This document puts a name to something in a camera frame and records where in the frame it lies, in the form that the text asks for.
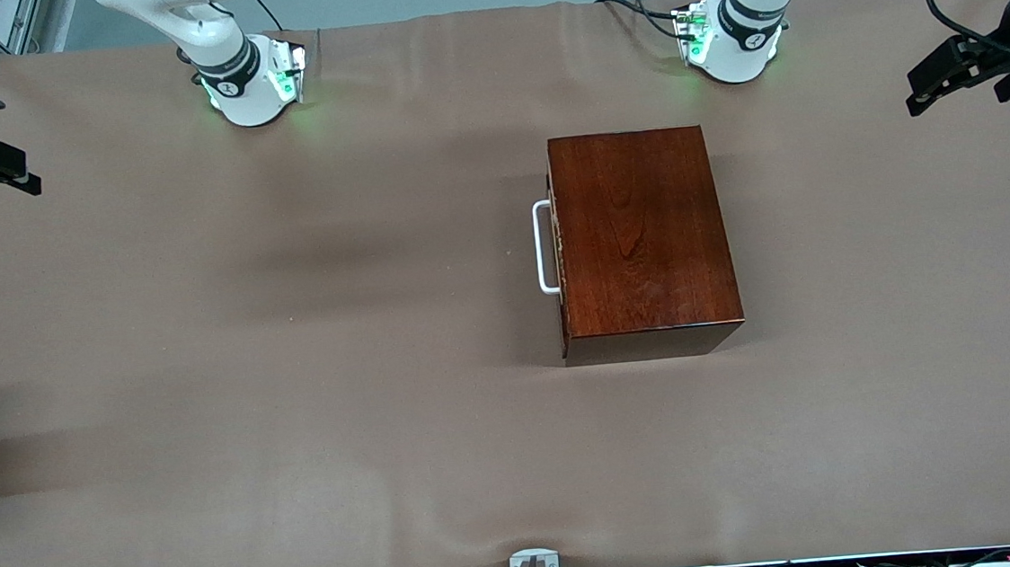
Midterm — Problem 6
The wooden drawer with white handle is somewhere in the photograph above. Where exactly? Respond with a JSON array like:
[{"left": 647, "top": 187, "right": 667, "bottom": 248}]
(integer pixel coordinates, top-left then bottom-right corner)
[{"left": 527, "top": 140, "right": 574, "bottom": 362}]

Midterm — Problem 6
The dark brown wooden cabinet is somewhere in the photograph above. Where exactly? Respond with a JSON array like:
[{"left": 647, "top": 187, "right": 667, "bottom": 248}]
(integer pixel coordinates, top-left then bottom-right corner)
[{"left": 545, "top": 122, "right": 749, "bottom": 368}]

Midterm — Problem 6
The brown table cloth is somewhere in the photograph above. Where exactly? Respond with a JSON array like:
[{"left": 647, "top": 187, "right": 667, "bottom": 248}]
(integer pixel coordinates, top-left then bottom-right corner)
[{"left": 0, "top": 0, "right": 1010, "bottom": 567}]

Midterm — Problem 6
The black arm base cable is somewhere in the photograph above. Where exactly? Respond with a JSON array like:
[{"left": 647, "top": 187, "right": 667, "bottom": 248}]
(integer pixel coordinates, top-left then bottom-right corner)
[
  {"left": 242, "top": 0, "right": 285, "bottom": 34},
  {"left": 595, "top": 0, "right": 695, "bottom": 48}
]

